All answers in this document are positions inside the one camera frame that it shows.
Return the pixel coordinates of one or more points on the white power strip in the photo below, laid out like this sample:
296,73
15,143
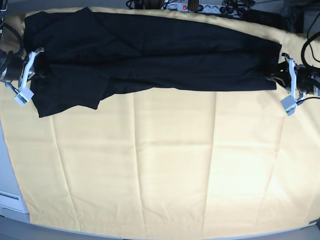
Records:
202,8

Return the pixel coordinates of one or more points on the yellow table cloth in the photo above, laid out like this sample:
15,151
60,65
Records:
168,164

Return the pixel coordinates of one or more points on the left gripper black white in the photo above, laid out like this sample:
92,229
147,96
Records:
298,80

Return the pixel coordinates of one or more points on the dark navy T-shirt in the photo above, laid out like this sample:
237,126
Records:
91,56

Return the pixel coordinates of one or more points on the white drawer unit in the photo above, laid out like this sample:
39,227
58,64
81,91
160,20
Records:
11,201

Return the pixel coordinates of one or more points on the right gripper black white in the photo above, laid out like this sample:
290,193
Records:
15,72

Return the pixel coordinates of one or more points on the black box at table edge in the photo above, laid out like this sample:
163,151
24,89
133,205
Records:
265,18

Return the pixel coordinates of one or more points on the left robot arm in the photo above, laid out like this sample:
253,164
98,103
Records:
306,45

